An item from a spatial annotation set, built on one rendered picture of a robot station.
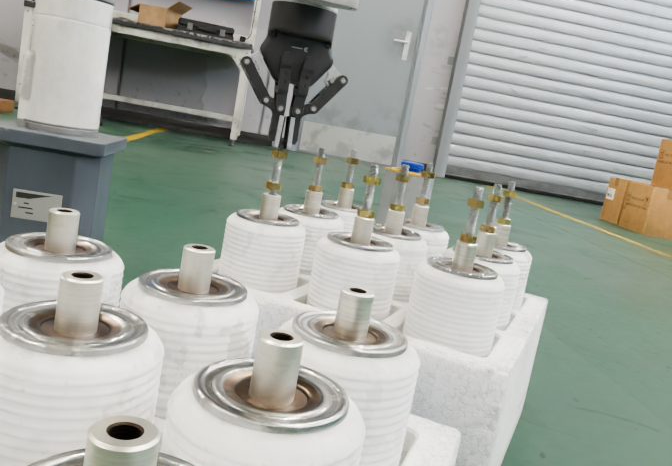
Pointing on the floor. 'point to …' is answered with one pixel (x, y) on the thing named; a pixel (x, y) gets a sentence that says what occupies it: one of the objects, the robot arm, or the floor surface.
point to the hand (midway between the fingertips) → (283, 131)
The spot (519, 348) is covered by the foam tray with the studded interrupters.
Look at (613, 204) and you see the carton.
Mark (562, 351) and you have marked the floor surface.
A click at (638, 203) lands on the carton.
